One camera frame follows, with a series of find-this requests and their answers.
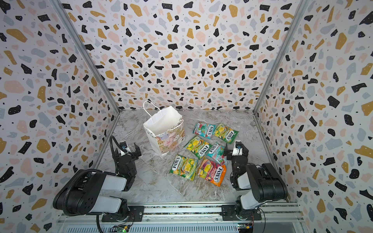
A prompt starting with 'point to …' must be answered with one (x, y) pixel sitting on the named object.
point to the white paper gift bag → (165, 128)
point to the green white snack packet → (216, 152)
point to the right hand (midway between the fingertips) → (234, 141)
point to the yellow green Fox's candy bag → (225, 133)
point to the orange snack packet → (212, 171)
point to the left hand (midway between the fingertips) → (125, 144)
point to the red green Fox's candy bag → (204, 129)
